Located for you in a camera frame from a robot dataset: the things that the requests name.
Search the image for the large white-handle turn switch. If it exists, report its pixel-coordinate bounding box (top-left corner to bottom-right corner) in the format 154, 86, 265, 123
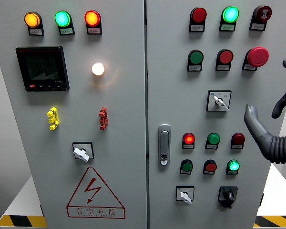
206, 90, 232, 113

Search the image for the dark red round lamp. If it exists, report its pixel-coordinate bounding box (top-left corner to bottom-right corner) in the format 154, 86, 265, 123
230, 132, 246, 150

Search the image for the small lit green button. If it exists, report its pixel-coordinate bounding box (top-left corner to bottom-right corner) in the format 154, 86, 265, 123
225, 159, 240, 175

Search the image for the unlit green round lamp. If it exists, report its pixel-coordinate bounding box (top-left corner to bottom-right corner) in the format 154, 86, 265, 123
204, 132, 221, 150

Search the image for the small red push button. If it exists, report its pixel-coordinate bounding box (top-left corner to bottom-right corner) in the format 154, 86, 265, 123
203, 159, 218, 175

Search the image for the black yellow striped tape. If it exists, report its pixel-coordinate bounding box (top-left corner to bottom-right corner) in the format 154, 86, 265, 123
0, 215, 48, 229
253, 215, 286, 229

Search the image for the lit red round lamp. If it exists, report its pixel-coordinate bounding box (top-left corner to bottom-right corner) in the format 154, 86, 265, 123
182, 132, 196, 150
84, 10, 102, 35

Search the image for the small green push button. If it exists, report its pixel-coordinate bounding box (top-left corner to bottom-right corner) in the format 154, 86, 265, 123
179, 159, 194, 175

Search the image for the large red stop button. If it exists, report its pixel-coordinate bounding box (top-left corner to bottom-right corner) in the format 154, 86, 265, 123
241, 46, 270, 72

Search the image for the silver door lock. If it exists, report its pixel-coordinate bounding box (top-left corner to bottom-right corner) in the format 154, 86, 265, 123
157, 124, 172, 167

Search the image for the pale grey door with lock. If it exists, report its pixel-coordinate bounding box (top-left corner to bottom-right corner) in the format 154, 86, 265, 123
145, 0, 286, 229

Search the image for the dark red buzzer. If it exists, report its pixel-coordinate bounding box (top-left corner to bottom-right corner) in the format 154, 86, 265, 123
249, 5, 273, 31

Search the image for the lit green round lamp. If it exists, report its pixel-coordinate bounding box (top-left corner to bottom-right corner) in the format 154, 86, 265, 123
219, 6, 240, 32
54, 10, 75, 36

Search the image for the unlit red round lamp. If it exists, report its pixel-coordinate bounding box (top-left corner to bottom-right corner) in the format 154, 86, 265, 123
189, 7, 208, 33

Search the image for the pale grey door with display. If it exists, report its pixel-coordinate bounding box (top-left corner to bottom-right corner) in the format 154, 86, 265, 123
0, 0, 148, 229

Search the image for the red warning triangle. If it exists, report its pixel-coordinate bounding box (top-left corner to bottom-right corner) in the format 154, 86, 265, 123
66, 166, 126, 219

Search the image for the white lamp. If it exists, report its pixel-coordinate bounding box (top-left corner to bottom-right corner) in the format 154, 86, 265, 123
91, 62, 105, 76

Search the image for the black display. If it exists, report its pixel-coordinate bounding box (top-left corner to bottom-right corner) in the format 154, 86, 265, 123
15, 46, 70, 92

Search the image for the yellow round lamp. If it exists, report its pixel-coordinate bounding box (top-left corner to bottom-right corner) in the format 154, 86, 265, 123
23, 11, 45, 37

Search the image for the black-handle turn switch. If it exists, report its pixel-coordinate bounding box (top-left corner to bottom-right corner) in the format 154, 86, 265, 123
217, 186, 238, 209

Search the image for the small white-handle turn switch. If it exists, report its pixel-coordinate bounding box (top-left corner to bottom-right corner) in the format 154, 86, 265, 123
175, 186, 195, 206

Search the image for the small red handle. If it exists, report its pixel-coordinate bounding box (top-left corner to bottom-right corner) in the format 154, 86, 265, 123
98, 107, 109, 131

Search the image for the white-handle turn switch plain plate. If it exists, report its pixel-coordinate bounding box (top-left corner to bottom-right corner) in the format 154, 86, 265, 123
71, 141, 95, 163

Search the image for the small yellow handle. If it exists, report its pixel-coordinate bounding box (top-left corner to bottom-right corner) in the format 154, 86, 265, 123
46, 106, 60, 131

